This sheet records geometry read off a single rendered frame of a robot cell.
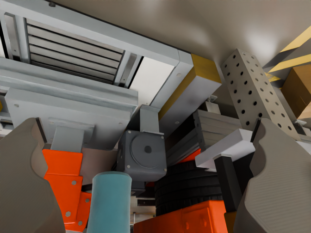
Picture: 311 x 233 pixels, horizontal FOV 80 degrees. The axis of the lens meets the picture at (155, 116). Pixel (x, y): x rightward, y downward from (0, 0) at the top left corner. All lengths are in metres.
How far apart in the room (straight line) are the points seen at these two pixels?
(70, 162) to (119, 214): 0.21
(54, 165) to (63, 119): 0.25
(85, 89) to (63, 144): 0.21
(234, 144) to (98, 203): 0.31
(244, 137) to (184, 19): 0.45
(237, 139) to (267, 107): 0.26
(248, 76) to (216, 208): 0.45
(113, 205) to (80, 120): 0.41
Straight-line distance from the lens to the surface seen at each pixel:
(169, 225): 0.81
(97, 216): 0.42
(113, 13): 0.70
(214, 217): 0.60
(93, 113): 0.70
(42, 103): 0.71
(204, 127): 0.83
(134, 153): 0.70
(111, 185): 0.42
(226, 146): 0.46
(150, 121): 0.86
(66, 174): 0.54
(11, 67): 0.77
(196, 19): 0.72
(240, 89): 0.75
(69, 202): 0.53
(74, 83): 0.73
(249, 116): 0.69
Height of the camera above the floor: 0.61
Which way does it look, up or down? 34 degrees down
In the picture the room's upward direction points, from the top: 176 degrees clockwise
